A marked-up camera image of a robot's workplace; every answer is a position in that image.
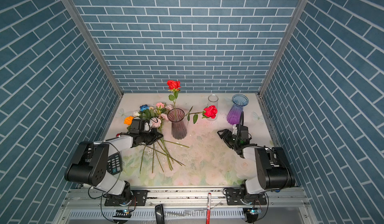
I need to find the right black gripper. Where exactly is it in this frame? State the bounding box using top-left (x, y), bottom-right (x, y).
top-left (219, 129), bottom-right (241, 148)

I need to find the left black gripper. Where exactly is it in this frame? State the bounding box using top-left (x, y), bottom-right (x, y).
top-left (138, 128), bottom-right (164, 145)

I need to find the pink peony spray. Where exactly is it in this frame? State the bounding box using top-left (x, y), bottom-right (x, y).
top-left (149, 102), bottom-right (174, 121)
top-left (140, 117), bottom-right (189, 173)

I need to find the clear ribbed glass vase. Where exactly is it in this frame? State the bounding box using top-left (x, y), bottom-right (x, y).
top-left (208, 94), bottom-right (219, 121)

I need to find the dark purple ribbed vase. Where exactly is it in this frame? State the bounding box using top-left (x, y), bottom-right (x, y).
top-left (167, 108), bottom-right (187, 140)

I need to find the blue rose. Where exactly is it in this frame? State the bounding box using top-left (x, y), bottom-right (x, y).
top-left (140, 105), bottom-right (149, 112)

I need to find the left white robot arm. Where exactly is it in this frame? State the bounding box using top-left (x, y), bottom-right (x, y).
top-left (65, 129), bottom-right (164, 199)

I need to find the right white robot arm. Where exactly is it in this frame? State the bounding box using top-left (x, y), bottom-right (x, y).
top-left (217, 124), bottom-right (296, 196)

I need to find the blue purple gradient vase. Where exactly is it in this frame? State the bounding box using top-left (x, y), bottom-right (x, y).
top-left (227, 94), bottom-right (249, 125)

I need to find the orange rose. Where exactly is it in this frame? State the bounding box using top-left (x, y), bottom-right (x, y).
top-left (124, 116), bottom-right (134, 126)

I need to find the small white flower spray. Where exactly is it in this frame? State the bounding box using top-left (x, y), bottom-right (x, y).
top-left (133, 111), bottom-right (142, 118)

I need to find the black calculator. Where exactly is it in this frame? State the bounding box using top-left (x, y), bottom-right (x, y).
top-left (107, 152), bottom-right (122, 175)

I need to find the red marker pen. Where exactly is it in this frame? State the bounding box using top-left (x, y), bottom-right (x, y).
top-left (206, 193), bottom-right (212, 224)

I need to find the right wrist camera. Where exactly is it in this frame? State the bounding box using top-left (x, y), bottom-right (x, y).
top-left (233, 124), bottom-right (241, 137)

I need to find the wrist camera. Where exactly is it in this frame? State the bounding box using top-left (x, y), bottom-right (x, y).
top-left (129, 118), bottom-right (149, 134)
top-left (233, 124), bottom-right (241, 137)

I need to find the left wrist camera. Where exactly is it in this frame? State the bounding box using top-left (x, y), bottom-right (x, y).
top-left (129, 118), bottom-right (149, 134)

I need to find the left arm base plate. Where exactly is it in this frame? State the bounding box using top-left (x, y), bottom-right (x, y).
top-left (104, 190), bottom-right (148, 207)

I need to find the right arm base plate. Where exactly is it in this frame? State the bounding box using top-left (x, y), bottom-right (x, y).
top-left (222, 188), bottom-right (267, 206)

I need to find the black handle object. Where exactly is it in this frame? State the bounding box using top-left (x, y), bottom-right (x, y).
top-left (155, 204), bottom-right (165, 224)

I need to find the aluminium front rail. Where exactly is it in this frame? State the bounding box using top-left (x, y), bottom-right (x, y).
top-left (61, 187), bottom-right (310, 209)

